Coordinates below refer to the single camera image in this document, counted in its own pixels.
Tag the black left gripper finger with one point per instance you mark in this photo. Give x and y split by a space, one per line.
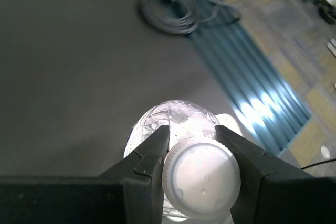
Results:
283 197
78 200

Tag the ribbed black table panel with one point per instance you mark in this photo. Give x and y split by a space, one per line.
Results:
252 77

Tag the clear water bottle white cap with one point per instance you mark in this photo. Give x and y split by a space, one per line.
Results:
199 176

